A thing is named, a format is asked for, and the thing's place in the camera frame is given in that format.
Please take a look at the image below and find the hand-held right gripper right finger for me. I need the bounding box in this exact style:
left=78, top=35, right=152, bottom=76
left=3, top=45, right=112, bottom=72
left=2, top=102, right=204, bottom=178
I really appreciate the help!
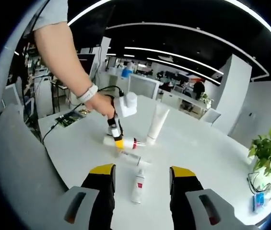
left=169, top=166, right=244, bottom=230

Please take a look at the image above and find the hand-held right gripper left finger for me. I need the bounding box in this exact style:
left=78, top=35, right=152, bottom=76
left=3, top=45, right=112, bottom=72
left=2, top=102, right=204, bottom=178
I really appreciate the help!
left=58, top=163, right=116, bottom=230

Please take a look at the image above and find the white skincare bottle red collar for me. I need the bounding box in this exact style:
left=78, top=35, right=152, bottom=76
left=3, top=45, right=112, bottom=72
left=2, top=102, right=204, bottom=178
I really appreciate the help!
left=103, top=136, right=147, bottom=150

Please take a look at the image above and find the white skincare bottle red label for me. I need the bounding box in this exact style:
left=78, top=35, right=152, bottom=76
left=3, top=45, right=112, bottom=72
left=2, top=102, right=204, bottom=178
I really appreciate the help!
left=118, top=149, right=153, bottom=167
left=130, top=168, right=146, bottom=205

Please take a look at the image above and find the white skincare tube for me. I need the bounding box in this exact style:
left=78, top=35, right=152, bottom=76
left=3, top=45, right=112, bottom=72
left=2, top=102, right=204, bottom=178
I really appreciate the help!
left=146, top=104, right=171, bottom=146

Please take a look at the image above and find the green printed packet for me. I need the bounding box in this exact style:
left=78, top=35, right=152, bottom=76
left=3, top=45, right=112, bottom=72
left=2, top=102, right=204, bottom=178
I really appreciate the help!
left=55, top=110, right=84, bottom=128

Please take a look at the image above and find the blue water dispenser bottle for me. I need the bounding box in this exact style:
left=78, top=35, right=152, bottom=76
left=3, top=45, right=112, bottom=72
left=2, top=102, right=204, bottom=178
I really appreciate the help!
left=122, top=67, right=133, bottom=79

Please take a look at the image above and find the person's left hand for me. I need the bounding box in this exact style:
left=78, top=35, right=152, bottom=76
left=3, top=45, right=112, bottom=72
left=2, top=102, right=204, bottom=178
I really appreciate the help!
left=84, top=92, right=116, bottom=120

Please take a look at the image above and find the white desk partition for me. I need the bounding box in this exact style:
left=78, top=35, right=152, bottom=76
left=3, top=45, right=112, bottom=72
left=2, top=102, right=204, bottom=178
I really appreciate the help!
left=128, top=74, right=161, bottom=99

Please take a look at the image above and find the white wristband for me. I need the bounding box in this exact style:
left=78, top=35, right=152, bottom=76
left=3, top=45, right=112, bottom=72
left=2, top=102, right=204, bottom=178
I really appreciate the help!
left=76, top=83, right=99, bottom=104

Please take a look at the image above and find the blue packet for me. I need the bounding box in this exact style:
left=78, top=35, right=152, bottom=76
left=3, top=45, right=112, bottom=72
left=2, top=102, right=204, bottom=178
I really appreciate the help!
left=253, top=192, right=266, bottom=212

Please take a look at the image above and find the white plastic chair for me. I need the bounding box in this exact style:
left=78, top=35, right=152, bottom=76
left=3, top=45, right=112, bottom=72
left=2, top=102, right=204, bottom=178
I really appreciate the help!
left=202, top=108, right=222, bottom=127

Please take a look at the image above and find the grey mesh chair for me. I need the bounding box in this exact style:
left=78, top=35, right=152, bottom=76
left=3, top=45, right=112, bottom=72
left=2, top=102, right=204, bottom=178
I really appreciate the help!
left=0, top=104, right=71, bottom=230

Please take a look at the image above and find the green potted plant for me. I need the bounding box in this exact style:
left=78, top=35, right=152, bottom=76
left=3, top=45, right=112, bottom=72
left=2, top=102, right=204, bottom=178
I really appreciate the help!
left=247, top=128, right=271, bottom=185

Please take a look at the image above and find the person's grey shirt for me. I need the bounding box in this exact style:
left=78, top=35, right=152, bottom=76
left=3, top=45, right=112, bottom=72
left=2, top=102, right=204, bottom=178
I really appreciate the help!
left=31, top=0, right=69, bottom=32

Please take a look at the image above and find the thin black cable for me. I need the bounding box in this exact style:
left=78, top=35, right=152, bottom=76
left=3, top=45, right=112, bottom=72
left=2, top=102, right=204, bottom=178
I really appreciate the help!
left=247, top=171, right=265, bottom=194

